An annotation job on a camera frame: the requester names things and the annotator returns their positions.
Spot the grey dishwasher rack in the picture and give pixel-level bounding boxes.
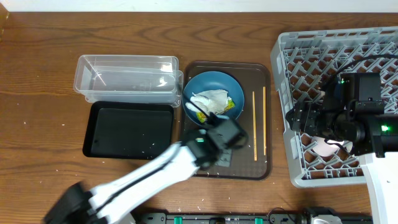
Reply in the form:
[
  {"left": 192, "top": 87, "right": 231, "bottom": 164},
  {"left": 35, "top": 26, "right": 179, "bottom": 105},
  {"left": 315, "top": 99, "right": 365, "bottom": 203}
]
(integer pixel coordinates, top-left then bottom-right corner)
[{"left": 271, "top": 27, "right": 397, "bottom": 188}]

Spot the brown serving tray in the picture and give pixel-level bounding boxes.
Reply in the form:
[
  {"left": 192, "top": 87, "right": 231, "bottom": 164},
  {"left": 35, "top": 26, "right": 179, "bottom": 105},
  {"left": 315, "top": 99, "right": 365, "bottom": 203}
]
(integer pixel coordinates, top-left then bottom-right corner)
[{"left": 185, "top": 61, "right": 272, "bottom": 180}]

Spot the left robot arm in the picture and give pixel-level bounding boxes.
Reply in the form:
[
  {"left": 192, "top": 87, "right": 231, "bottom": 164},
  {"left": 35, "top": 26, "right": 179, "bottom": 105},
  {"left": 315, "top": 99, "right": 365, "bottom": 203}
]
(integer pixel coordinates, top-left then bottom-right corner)
[{"left": 43, "top": 115, "right": 249, "bottom": 224}]

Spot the white napkin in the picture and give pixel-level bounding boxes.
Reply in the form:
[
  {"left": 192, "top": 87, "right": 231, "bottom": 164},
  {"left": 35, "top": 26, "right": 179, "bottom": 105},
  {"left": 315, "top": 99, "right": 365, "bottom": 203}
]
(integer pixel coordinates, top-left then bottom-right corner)
[{"left": 185, "top": 90, "right": 232, "bottom": 115}]

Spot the clear plastic bin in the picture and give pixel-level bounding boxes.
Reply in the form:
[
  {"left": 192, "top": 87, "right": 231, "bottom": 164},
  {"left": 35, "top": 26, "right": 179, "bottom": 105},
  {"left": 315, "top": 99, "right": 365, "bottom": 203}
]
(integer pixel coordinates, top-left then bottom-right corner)
[{"left": 73, "top": 55, "right": 183, "bottom": 108}]

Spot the black plastic tray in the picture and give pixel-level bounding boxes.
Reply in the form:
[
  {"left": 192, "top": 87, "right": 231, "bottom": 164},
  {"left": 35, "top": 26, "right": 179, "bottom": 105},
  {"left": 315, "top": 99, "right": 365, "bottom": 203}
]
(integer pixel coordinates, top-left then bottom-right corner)
[{"left": 82, "top": 101, "right": 174, "bottom": 160}]

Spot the wooden chopstick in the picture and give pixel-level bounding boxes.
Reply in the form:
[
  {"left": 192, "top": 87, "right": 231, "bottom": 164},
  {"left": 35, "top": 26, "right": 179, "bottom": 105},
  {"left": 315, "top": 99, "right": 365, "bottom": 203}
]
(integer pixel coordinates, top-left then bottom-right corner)
[
  {"left": 252, "top": 91, "right": 257, "bottom": 161},
  {"left": 262, "top": 86, "right": 267, "bottom": 156}
]

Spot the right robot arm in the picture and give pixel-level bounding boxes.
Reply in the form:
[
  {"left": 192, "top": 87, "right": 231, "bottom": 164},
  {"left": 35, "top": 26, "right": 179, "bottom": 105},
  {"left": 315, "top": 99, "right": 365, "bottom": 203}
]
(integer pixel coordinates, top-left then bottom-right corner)
[{"left": 285, "top": 60, "right": 397, "bottom": 223}]

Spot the blue plate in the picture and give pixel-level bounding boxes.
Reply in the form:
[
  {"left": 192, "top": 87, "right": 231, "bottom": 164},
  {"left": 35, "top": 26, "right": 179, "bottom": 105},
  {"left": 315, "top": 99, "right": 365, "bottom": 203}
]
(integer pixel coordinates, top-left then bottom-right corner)
[{"left": 182, "top": 71, "right": 245, "bottom": 126}]

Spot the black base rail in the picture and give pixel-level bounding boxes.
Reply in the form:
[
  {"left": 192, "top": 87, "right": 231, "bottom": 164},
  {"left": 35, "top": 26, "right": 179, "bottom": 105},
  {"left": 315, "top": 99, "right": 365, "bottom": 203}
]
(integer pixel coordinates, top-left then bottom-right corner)
[{"left": 132, "top": 207, "right": 373, "bottom": 224}]

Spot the yellow green snack wrapper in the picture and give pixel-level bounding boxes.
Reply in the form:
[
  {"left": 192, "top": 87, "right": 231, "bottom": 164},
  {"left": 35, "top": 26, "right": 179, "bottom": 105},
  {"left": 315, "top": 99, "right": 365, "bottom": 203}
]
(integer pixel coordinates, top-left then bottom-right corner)
[{"left": 196, "top": 98, "right": 235, "bottom": 123}]

